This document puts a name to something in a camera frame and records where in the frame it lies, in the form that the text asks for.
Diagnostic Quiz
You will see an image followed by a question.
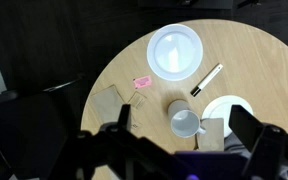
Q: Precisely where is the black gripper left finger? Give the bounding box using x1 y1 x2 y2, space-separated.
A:
48 103 176 180

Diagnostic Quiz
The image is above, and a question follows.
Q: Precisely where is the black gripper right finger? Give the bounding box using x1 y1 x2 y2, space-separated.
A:
228 104 288 180

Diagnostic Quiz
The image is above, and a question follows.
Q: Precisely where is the white marker with black cap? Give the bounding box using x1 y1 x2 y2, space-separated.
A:
190 63 224 98

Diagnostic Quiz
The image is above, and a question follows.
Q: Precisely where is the white ceramic mug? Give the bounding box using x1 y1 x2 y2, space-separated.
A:
167 99 207 139

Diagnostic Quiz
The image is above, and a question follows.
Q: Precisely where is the tan paper packet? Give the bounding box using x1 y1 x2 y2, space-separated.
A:
127 91 148 110

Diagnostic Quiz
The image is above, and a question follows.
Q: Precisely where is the small white plate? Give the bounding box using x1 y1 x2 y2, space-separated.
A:
201 95 254 138

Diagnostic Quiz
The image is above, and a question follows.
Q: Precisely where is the pink sweetener packet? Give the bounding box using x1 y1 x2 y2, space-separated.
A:
132 75 153 90

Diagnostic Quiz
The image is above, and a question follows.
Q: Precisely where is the large white plate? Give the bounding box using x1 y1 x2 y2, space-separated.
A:
146 23 204 82

